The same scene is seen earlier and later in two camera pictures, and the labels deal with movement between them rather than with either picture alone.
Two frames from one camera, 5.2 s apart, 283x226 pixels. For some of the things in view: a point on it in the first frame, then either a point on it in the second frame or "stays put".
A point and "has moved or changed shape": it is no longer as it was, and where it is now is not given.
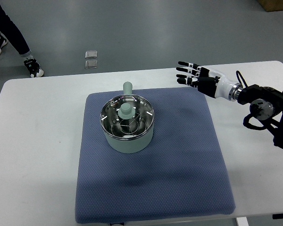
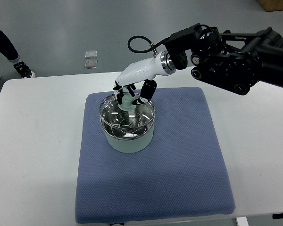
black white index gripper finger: (193, 65) to (118, 89)
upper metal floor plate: (91, 54) stays put
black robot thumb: (193, 81) to (147, 91)
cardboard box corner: (276, 5) stays put
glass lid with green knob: (127, 117) has moved or changed shape
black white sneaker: (35, 69) to (24, 70)
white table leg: (242, 221) stays put
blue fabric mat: (180, 174) stays put
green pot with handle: (127, 121) stays put
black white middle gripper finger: (196, 73) to (131, 88)
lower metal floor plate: (91, 64) stays put
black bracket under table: (282, 215) stays put
